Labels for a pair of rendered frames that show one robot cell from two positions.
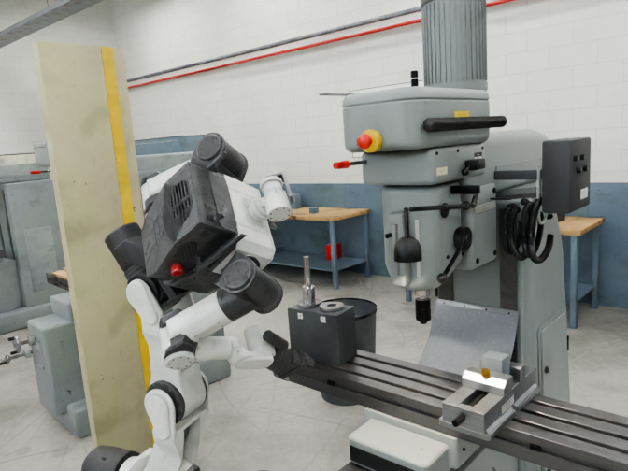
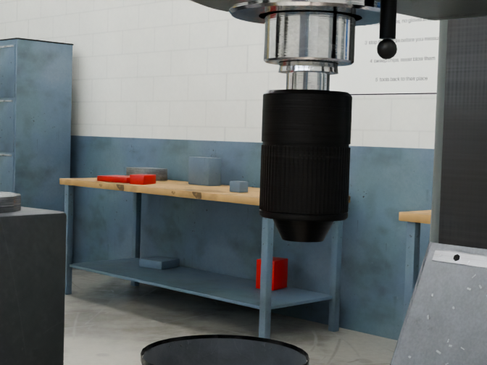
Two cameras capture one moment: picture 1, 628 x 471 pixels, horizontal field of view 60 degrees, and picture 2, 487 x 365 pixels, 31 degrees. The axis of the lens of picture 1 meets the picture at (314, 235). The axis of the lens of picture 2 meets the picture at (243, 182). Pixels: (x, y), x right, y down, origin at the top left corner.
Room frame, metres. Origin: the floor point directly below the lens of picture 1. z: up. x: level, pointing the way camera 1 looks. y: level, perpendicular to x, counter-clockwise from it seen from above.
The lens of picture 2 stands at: (1.16, -0.31, 1.24)
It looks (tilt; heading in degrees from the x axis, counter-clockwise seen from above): 3 degrees down; 3
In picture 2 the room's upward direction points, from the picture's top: 2 degrees clockwise
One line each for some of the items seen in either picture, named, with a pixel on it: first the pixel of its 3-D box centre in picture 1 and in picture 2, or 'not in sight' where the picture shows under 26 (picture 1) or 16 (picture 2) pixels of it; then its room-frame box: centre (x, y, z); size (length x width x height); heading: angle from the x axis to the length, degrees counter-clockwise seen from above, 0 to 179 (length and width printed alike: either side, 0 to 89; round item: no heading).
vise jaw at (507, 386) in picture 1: (487, 380); not in sight; (1.43, -0.46, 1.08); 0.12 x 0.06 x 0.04; 47
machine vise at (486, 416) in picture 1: (491, 388); not in sight; (1.45, -0.47, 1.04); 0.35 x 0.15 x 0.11; 137
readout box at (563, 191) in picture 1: (568, 174); not in sight; (1.62, -0.77, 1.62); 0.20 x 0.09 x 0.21; 138
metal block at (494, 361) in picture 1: (495, 364); not in sight; (1.47, -0.49, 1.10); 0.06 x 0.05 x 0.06; 47
